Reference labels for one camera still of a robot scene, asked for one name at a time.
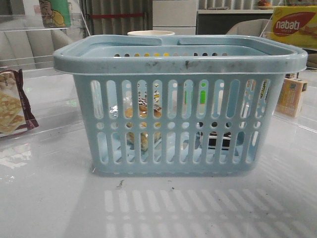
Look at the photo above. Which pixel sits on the clear acrylic shelf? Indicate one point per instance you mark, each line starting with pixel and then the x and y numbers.
pixel 307 119
pixel 26 44

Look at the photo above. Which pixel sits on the yellow Nabati wafer box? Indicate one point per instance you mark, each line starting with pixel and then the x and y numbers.
pixel 295 25

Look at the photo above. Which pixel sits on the clear acrylic left shelf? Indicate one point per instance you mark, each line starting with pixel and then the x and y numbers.
pixel 26 44

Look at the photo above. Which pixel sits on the small yellow snack box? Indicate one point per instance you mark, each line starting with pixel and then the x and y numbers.
pixel 291 97

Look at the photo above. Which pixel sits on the black tissue pack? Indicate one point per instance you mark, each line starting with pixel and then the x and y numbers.
pixel 213 138

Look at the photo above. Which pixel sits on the packaged bread clear wrapper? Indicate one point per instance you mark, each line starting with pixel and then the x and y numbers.
pixel 143 112

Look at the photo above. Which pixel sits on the beige armchair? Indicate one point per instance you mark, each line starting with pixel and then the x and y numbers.
pixel 251 27

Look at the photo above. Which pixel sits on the light blue plastic basket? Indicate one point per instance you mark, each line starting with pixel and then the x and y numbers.
pixel 243 74

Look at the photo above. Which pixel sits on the white cabinet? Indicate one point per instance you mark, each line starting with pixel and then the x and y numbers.
pixel 178 16

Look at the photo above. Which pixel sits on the green yellow cartoon snack bag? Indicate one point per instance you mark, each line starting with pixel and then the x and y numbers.
pixel 55 13

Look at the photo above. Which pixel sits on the brown cracker snack bag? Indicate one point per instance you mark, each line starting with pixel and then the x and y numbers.
pixel 15 110

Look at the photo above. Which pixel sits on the yellow paper popcorn cup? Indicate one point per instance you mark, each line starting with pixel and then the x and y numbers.
pixel 150 33

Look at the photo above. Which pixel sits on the clear acrylic right shelf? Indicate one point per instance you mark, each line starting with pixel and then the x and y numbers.
pixel 307 119

